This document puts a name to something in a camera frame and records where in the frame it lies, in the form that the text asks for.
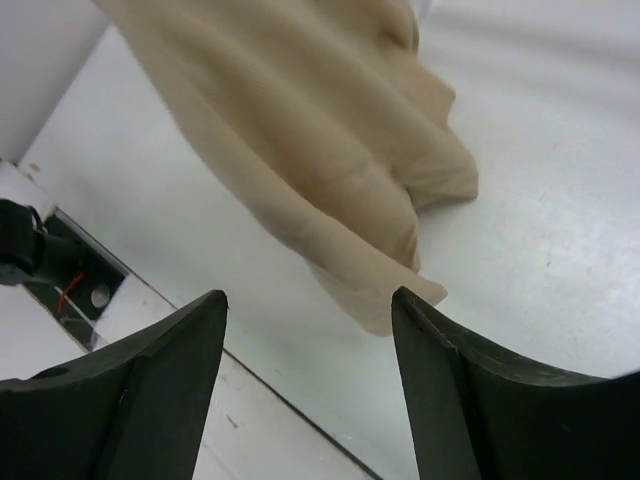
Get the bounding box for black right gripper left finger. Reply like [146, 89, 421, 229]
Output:
[1, 290, 228, 479]

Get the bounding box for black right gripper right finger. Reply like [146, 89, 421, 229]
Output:
[391, 288, 639, 479]

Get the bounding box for beige t shirt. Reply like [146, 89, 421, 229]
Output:
[100, 1, 479, 337]

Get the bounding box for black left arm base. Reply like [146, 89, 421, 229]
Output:
[1, 199, 126, 352]

